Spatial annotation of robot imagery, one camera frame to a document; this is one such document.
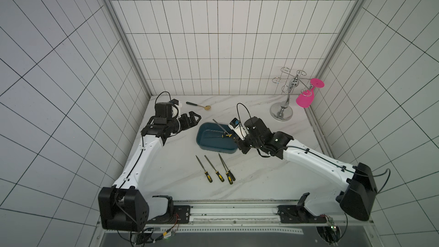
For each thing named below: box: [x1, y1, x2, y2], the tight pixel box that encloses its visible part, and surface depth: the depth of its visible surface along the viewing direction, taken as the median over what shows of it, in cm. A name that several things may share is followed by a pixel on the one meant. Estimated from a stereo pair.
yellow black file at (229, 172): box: [218, 153, 237, 182], surface depth 85 cm
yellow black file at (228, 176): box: [218, 153, 234, 185], surface depth 84 cm
